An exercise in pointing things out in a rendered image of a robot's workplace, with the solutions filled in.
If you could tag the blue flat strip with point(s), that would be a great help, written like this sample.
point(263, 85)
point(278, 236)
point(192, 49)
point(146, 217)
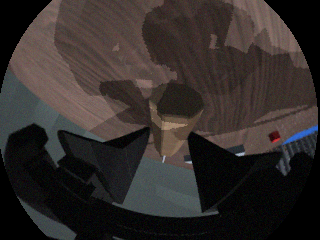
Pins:
point(301, 134)

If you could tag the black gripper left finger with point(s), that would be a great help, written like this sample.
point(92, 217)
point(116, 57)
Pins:
point(116, 160)

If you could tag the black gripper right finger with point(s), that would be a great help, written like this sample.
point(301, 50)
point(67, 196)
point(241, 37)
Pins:
point(218, 172)

